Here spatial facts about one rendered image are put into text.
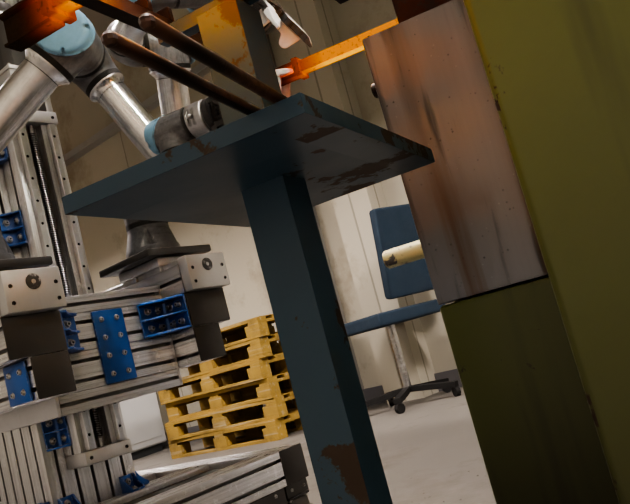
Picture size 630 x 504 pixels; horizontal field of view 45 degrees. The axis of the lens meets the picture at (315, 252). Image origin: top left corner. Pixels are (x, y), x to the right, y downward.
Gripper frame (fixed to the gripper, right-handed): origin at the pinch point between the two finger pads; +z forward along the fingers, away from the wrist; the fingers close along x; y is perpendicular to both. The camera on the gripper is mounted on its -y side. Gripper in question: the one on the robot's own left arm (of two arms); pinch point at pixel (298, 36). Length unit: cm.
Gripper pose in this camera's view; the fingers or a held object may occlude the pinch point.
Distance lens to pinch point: 163.0
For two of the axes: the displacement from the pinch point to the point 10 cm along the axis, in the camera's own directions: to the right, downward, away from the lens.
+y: -6.8, 6.6, 3.2
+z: 6.0, 7.5, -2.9
